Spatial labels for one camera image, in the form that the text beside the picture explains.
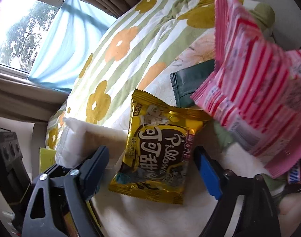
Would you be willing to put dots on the floral striped blanket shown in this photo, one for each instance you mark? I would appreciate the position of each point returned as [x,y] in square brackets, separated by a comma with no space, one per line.
[140,61]

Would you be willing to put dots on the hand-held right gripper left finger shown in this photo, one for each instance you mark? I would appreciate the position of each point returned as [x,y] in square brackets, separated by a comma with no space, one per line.
[96,170]

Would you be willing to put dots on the dark green snack packet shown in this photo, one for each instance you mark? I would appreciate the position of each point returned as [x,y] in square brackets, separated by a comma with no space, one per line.
[189,84]

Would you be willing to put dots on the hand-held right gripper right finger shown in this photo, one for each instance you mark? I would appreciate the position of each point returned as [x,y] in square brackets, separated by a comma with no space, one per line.
[209,175]

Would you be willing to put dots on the cream white snack packet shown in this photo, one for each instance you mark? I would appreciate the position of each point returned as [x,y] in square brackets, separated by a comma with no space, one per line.
[74,138]

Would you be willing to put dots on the window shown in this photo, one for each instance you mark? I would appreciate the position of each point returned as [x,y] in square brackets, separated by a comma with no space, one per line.
[22,29]

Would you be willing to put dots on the brown blue candy bar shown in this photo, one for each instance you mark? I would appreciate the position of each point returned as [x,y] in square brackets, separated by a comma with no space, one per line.
[296,177]

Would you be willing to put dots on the pink striped snack packet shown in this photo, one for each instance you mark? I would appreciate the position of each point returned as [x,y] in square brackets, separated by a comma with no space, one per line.
[251,91]

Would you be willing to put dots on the gold snack packet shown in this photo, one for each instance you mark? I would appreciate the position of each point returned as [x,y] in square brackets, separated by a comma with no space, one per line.
[152,140]

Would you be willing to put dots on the light blue cloth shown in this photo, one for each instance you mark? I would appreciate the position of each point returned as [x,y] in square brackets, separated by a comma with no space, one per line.
[66,42]

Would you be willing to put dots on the green cardboard box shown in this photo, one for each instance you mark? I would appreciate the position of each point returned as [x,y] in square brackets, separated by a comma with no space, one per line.
[46,158]

